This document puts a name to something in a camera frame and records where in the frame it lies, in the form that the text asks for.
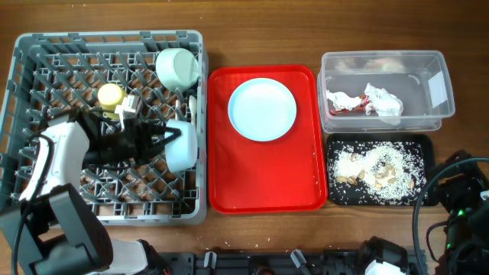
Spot light blue bowl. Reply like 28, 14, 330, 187
164, 119, 198, 173

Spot white plastic spoon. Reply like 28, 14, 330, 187
188, 95, 198, 128

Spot yellow-green plastic cup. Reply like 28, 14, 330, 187
97, 83, 128, 120

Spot mint green bowl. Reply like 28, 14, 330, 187
155, 48, 199, 92

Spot light blue plate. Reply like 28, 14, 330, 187
228, 78, 297, 142

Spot red strawberry cake wrapper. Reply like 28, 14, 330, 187
329, 95, 370, 115

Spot rice and nut scraps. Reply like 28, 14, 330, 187
329, 141, 427, 202

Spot white napkin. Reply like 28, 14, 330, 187
364, 83, 403, 125

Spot white plastic fork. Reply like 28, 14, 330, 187
175, 99, 182, 120

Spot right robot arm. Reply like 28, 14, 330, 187
427, 150, 488, 275

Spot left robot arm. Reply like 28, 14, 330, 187
1, 98, 183, 274

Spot grey dishwasher rack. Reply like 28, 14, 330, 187
1, 30, 209, 226

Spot red plastic tray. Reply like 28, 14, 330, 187
206, 65, 328, 215

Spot crumpled white paper piece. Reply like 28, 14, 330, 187
326, 90, 362, 112

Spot clear plastic bin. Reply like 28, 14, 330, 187
317, 50, 455, 134

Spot black plastic tray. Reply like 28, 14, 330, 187
325, 132, 440, 208

